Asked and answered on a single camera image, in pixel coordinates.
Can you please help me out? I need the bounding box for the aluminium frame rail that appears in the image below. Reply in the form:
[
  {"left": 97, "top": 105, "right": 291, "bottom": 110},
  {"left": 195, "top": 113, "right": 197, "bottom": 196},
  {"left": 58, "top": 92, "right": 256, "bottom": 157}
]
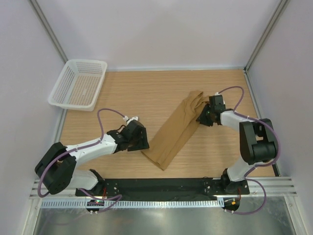
[{"left": 30, "top": 177, "right": 296, "bottom": 201}]

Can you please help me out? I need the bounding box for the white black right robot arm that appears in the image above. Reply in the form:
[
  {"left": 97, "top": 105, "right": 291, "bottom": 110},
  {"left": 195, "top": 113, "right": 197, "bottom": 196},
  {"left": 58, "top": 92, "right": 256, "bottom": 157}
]
[{"left": 197, "top": 94, "right": 280, "bottom": 194}]

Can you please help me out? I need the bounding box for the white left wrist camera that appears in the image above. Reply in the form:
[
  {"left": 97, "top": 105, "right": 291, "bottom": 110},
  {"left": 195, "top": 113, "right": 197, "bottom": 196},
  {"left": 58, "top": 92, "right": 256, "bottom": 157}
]
[{"left": 123, "top": 116, "right": 139, "bottom": 123}]

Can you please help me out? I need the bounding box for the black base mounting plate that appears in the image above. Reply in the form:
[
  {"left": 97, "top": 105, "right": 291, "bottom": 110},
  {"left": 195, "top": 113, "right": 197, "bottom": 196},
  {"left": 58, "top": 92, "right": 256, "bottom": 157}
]
[{"left": 88, "top": 177, "right": 249, "bottom": 202}]

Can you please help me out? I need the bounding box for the tan ribbed tank top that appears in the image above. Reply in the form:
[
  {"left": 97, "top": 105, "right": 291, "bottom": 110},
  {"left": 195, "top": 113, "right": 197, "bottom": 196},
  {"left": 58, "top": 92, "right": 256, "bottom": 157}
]
[{"left": 141, "top": 91, "right": 209, "bottom": 170}]

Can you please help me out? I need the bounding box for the white perforated plastic basket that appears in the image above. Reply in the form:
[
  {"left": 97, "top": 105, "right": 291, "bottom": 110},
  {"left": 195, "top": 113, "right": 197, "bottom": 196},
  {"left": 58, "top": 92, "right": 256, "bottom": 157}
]
[{"left": 48, "top": 59, "right": 108, "bottom": 112}]

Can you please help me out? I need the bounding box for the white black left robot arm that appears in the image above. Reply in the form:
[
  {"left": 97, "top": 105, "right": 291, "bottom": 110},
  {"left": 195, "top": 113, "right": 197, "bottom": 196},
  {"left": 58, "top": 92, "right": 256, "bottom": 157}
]
[{"left": 34, "top": 119, "right": 149, "bottom": 196}]

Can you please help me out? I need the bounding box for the slotted grey cable duct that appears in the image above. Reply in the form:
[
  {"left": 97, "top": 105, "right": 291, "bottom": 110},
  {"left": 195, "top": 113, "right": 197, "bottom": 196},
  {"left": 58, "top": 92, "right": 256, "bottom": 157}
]
[{"left": 41, "top": 198, "right": 224, "bottom": 209}]

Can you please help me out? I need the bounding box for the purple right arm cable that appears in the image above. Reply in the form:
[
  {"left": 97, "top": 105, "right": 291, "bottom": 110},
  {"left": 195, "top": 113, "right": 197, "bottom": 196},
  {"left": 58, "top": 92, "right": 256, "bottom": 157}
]
[{"left": 215, "top": 86, "right": 282, "bottom": 215}]

